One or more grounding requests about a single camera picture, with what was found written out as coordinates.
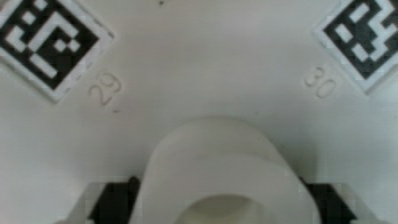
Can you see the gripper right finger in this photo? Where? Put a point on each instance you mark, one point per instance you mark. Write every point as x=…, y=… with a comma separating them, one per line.
x=341, y=207

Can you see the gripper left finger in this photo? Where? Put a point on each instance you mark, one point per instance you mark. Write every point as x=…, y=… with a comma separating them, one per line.
x=105, y=203

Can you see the white round table top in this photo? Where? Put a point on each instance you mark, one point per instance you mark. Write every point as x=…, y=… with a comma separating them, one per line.
x=217, y=94

